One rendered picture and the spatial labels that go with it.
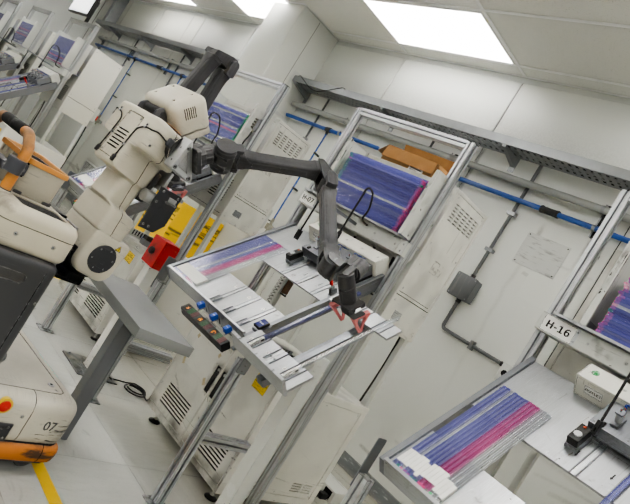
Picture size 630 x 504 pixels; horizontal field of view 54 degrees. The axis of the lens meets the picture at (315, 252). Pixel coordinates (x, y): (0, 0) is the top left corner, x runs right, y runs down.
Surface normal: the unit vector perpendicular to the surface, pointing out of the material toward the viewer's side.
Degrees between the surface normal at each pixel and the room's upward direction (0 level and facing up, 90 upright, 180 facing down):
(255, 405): 90
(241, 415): 90
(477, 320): 90
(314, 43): 90
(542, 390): 45
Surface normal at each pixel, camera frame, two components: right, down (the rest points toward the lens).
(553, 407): -0.05, -0.87
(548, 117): -0.61, -0.37
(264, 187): 0.60, 0.37
